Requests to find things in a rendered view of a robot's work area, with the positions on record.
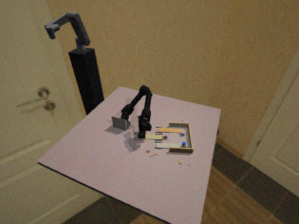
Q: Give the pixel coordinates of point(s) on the pale yellow strip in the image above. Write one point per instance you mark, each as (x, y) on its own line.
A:
(149, 136)

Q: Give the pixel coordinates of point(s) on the brown wooden open-top box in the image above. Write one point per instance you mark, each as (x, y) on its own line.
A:
(180, 132)

